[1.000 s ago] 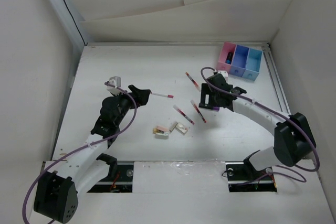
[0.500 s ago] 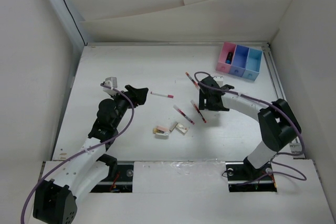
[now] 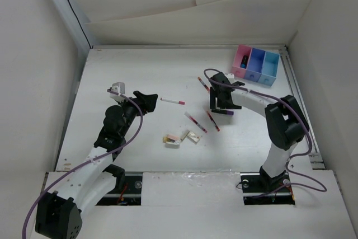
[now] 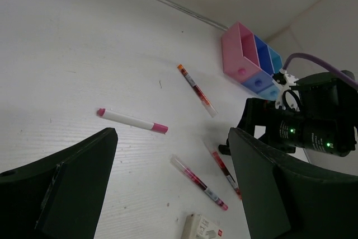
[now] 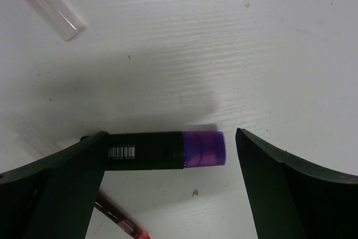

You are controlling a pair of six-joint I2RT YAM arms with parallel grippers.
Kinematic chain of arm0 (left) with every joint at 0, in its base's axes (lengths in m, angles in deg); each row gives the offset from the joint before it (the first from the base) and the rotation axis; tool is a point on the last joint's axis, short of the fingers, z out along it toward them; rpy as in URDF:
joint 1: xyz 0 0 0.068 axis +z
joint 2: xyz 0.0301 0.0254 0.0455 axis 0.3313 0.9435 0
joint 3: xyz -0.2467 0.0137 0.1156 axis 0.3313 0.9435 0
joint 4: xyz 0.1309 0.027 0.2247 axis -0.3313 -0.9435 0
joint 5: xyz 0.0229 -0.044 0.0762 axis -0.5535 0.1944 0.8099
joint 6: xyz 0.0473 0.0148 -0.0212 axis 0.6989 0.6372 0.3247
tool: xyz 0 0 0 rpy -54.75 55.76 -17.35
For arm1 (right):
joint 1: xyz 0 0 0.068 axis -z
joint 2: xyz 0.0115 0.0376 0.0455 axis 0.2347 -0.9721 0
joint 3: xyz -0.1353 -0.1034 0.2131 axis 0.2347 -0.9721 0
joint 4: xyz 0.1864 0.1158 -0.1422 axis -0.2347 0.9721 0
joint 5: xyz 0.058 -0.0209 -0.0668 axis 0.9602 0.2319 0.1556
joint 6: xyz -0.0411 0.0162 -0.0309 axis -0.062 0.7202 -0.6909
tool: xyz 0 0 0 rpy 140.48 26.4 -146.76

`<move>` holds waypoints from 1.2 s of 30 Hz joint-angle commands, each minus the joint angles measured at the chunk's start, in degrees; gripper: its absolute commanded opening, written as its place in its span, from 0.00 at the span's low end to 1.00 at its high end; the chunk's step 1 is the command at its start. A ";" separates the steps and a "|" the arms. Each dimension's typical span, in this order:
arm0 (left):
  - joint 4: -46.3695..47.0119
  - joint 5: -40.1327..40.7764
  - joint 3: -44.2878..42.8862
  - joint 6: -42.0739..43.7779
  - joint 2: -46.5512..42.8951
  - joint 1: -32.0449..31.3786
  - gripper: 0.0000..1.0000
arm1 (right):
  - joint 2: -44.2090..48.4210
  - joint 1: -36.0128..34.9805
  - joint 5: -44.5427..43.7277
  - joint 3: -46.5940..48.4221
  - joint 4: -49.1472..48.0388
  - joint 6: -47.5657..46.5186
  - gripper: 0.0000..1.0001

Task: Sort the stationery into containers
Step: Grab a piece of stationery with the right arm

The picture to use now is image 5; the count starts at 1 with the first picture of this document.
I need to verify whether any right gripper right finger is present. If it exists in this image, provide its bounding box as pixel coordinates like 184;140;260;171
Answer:
235;128;357;238

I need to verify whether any dark red pen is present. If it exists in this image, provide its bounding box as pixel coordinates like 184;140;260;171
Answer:
94;190;151;239

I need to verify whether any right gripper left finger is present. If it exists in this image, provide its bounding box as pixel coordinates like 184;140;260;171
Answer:
1;132;109;238

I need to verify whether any red pen clear cap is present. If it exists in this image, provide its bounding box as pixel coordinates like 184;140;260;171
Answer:
25;0;85;41

